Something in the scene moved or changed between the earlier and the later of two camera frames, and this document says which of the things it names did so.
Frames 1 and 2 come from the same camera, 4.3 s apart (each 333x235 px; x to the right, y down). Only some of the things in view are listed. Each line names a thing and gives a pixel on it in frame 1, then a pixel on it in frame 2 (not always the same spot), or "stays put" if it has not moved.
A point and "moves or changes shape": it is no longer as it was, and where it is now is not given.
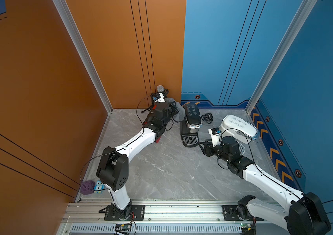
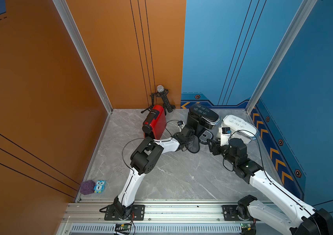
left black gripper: x=173 y=110 to x=190 y=136
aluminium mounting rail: x=163 y=217 stays put
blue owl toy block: x=99 y=186 stays put
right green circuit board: x=246 y=225 stays put
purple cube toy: x=87 y=187 stays put
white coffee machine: x=242 y=130 stays put
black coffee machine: x=190 y=127 moves or changes shape
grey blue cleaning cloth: x=180 y=116 to x=193 y=145
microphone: x=160 y=89 stays put
